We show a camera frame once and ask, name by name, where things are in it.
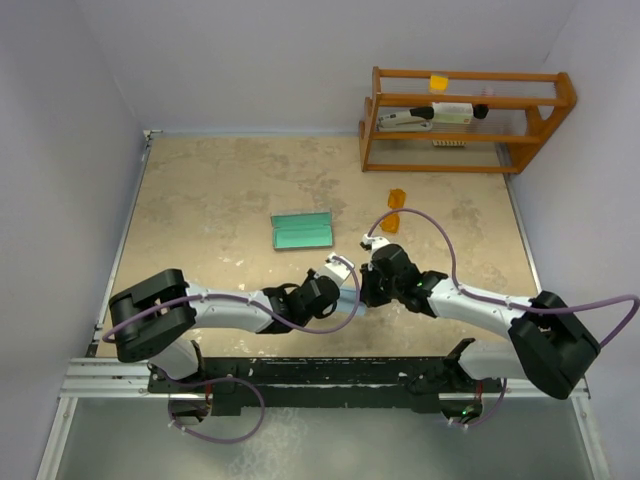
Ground light blue cleaning cloth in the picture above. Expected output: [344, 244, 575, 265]
[336, 286, 367, 316]

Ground grey-brown glasses case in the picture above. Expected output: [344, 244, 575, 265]
[270, 210, 334, 251]

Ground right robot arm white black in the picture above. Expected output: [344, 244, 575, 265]
[360, 237, 601, 399]

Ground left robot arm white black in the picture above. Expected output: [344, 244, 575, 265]
[103, 263, 349, 392]

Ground orange sunglasses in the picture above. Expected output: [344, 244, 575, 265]
[379, 187, 409, 233]

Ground staples strip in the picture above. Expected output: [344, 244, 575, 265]
[432, 140, 467, 148]

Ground wooden shelf rack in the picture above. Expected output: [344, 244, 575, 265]
[358, 67, 578, 174]

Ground white stapler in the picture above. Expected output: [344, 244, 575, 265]
[376, 106, 434, 132]

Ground white red box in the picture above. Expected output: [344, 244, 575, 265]
[432, 102, 474, 125]

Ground black round knob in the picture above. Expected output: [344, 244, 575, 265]
[473, 104, 489, 120]

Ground yellow sticky note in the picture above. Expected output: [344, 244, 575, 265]
[429, 73, 449, 94]

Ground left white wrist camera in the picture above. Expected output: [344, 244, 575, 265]
[308, 252, 355, 288]

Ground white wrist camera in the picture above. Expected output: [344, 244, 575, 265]
[308, 252, 355, 288]
[360, 234, 390, 252]

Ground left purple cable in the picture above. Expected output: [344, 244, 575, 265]
[101, 254, 363, 443]

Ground purple cable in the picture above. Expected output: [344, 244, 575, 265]
[101, 254, 363, 443]
[361, 207, 640, 433]

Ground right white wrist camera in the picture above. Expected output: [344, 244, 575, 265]
[360, 234, 390, 252]

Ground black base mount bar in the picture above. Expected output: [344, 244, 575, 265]
[149, 339, 502, 416]

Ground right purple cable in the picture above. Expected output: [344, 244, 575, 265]
[361, 207, 640, 433]

